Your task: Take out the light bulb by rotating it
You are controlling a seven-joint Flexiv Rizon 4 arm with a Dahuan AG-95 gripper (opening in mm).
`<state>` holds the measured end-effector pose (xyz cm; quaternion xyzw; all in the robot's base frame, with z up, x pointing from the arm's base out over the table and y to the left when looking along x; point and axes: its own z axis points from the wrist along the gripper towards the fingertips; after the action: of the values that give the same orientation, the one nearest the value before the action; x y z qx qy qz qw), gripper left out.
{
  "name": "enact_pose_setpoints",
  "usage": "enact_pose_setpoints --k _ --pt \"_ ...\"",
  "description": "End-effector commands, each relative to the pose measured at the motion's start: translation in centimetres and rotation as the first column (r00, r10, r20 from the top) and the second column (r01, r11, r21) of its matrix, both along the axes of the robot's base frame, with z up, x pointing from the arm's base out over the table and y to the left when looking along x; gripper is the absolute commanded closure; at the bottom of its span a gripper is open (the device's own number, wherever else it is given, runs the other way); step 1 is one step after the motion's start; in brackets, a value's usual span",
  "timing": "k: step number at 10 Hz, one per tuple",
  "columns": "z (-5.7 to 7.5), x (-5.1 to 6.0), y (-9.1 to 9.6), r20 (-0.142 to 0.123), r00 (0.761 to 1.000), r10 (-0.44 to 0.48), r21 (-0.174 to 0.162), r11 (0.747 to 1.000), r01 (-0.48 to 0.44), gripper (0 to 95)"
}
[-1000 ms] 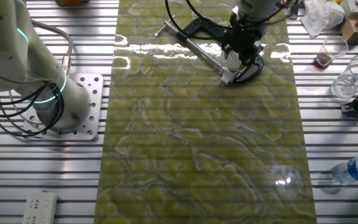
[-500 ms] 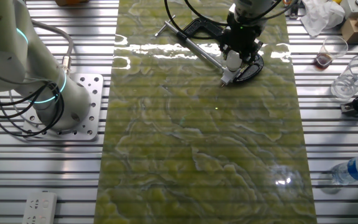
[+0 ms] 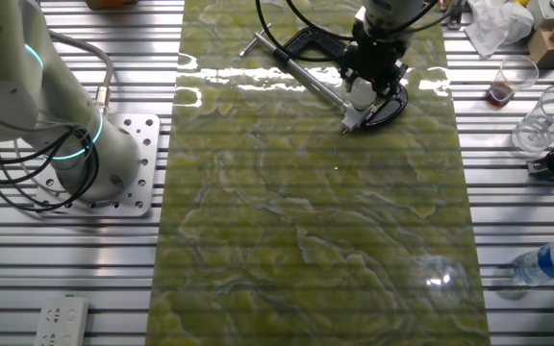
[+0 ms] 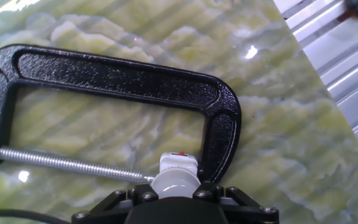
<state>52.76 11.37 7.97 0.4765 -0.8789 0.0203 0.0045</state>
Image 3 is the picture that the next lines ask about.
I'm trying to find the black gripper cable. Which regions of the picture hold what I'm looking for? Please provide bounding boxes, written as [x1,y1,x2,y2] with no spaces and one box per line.
[255,0,348,63]
[285,0,354,42]

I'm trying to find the black C-clamp with steel screw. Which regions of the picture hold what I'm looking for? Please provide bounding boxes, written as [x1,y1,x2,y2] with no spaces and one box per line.
[238,22,409,129]

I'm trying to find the grey cable with metal connector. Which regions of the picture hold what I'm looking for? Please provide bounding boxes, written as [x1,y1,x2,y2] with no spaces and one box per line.
[47,29,115,117]

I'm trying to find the empty clear plastic cup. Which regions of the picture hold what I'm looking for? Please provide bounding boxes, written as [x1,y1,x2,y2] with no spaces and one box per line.
[511,84,554,159]

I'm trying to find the black base cable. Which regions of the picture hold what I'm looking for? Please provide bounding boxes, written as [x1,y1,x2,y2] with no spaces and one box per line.
[0,125,79,186]
[0,122,101,212]

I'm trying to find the green marble pattern mat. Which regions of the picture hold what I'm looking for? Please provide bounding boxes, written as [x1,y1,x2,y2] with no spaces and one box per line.
[144,0,492,346]

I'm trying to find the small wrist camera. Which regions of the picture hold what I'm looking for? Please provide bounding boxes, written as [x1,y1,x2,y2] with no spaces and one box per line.
[442,0,466,31]

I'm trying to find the white round light bulb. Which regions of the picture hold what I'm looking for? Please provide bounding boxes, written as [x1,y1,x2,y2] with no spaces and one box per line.
[348,76,378,111]

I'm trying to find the crumpled white plastic bag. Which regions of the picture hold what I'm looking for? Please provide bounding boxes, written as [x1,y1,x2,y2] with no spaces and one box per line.
[464,0,536,58]

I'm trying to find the white power strip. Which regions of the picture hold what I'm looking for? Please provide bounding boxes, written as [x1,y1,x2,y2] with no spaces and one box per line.
[34,295,90,346]

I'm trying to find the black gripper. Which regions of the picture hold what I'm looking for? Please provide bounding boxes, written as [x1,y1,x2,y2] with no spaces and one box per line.
[342,31,409,102]

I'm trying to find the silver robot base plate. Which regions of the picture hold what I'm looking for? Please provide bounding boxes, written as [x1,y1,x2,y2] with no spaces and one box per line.
[34,112,162,218]

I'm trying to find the small brown cardboard box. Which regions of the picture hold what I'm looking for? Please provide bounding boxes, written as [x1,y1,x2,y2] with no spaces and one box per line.
[527,27,554,68]

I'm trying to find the plastic cup with dark liquid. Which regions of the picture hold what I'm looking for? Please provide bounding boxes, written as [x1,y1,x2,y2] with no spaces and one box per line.
[486,54,541,109]

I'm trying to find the clear water bottle blue label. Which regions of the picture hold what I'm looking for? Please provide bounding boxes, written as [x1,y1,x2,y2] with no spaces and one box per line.
[511,236,554,287]

